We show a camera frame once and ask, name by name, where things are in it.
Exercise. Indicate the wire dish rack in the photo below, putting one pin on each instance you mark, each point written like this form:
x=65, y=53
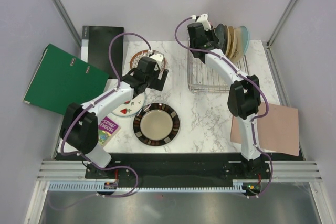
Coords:
x=202, y=78

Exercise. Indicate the black binder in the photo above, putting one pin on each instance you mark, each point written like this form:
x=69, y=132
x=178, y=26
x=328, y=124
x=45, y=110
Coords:
x=95, y=50

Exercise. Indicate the white strawberry pattern plate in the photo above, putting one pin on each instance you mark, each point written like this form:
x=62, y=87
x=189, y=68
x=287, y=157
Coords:
x=131, y=107

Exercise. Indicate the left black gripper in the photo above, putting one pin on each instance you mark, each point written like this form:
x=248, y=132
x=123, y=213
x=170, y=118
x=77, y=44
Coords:
x=158, y=84

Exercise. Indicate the aluminium frame post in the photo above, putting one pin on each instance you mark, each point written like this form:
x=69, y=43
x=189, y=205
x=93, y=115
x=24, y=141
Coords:
x=66, y=19
x=285, y=15

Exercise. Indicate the left aluminium frame post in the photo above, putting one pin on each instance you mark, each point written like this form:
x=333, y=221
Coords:
x=66, y=19

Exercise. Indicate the brown floral pattern plate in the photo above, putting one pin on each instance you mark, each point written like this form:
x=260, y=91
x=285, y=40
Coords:
x=144, y=53

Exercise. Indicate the cream plate in rack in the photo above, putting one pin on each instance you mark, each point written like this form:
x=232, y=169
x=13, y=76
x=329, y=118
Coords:
x=239, y=48
x=232, y=42

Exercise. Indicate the white slotted cable duct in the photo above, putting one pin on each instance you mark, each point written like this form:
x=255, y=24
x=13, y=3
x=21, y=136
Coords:
x=105, y=187

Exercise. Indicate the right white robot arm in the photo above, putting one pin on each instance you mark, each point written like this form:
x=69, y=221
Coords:
x=244, y=97

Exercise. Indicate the black rimmed beige plate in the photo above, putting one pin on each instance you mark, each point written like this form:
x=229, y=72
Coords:
x=156, y=124

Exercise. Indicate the dark teal plate in rack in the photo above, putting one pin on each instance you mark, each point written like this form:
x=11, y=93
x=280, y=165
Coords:
x=221, y=32

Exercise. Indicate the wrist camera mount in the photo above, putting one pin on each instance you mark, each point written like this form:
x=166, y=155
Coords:
x=203, y=19
x=159, y=61

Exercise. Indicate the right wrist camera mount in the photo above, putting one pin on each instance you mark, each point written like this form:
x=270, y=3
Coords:
x=203, y=19

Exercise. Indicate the pink cutting board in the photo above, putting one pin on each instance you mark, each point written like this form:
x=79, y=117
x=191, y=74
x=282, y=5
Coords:
x=278, y=131

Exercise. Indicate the right aluminium frame post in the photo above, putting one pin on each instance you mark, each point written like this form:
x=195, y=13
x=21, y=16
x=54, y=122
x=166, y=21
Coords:
x=285, y=15

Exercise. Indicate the purple children's book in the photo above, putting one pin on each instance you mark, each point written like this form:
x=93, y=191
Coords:
x=107, y=129

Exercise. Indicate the aluminium front rail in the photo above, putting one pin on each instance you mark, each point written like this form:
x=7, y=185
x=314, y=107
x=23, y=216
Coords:
x=284, y=171

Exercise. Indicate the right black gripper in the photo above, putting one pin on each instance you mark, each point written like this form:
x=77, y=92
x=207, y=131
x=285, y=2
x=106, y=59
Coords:
x=212, y=33

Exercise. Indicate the green ring binder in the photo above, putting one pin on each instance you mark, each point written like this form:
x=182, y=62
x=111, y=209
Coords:
x=62, y=79

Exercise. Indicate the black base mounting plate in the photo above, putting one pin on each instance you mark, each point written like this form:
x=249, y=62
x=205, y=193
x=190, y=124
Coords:
x=189, y=169

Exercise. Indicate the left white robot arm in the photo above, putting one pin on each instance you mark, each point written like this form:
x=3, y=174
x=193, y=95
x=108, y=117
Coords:
x=79, y=129

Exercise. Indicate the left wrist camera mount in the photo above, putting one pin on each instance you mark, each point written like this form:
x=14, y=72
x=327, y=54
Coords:
x=159, y=61

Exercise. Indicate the light blue plate in rack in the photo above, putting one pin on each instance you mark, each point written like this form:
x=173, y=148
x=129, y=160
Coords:
x=246, y=38

